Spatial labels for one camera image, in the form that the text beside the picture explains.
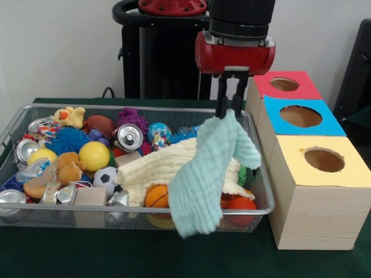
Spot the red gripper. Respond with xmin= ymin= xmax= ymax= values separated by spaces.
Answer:
xmin=194 ymin=31 xmax=277 ymax=119

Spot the mint green cloth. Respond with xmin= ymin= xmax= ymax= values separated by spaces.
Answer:
xmin=168 ymin=109 xmax=262 ymax=239

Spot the brown plush teddy bear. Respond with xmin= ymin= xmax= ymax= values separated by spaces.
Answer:
xmin=56 ymin=152 xmax=93 ymax=188

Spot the wooden box with three holes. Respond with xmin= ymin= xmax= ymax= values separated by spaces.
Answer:
xmin=245 ymin=69 xmax=371 ymax=251

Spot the shallow clear mesh bin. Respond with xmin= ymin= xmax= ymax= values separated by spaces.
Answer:
xmin=0 ymin=104 xmax=275 ymax=232

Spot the cream yellow cloth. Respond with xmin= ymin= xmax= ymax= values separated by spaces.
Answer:
xmin=114 ymin=137 xmax=256 ymax=208

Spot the red orange ball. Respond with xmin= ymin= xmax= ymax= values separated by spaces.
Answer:
xmin=225 ymin=197 xmax=258 ymax=228

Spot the silver drink can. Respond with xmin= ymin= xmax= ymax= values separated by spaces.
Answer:
xmin=111 ymin=123 xmax=144 ymax=153

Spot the orange toy basketball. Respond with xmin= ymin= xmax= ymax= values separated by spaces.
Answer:
xmin=144 ymin=184 xmax=170 ymax=209

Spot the black chair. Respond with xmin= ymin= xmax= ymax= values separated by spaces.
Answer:
xmin=333 ymin=19 xmax=371 ymax=116

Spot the dark green side table cloth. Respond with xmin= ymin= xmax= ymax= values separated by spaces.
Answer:
xmin=346 ymin=104 xmax=371 ymax=128

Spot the large yellow ball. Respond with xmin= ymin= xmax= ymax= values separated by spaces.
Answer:
xmin=78 ymin=141 xmax=111 ymax=173

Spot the black white soccer ball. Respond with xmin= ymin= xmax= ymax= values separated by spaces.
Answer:
xmin=92 ymin=166 xmax=119 ymax=197

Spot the yellow plush duck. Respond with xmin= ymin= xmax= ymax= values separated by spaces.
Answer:
xmin=53 ymin=106 xmax=86 ymax=129

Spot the plain wooden block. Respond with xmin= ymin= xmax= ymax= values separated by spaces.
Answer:
xmin=74 ymin=186 xmax=108 ymax=229

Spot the small yellow ball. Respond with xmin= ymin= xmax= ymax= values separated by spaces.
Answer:
xmin=27 ymin=148 xmax=58 ymax=166

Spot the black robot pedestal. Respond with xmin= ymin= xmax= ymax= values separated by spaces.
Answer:
xmin=112 ymin=0 xmax=232 ymax=101

